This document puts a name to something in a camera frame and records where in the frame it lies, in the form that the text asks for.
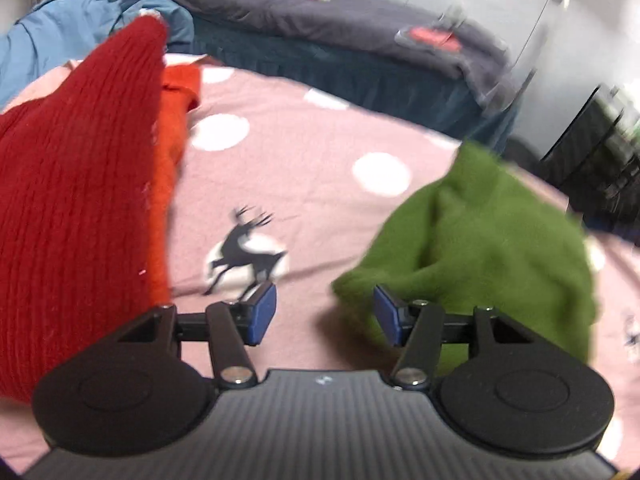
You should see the orange knit garment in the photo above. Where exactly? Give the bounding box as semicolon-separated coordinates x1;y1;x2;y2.
145;64;202;306

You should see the black cabinet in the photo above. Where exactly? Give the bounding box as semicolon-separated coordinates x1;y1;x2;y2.
540;82;640;247

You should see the red packet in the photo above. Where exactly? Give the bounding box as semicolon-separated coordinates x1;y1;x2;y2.
395;24;464;54

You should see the dark grey bed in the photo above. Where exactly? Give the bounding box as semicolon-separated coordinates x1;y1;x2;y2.
159;0;524;154

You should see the red knit sweater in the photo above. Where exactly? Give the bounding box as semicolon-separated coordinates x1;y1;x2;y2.
0;14;173;406

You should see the green knit sweater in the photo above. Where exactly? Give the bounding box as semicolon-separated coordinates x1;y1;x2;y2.
331;140;601;377

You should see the blue duvet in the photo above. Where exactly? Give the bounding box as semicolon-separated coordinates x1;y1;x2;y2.
0;0;196;109

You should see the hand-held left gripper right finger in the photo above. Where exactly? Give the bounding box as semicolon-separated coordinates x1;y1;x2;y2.
374;284;536;392

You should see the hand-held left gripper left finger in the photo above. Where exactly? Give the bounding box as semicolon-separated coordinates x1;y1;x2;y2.
117;281;277;390

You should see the pink dotted blanket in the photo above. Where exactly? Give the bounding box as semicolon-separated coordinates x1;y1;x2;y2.
0;52;640;476

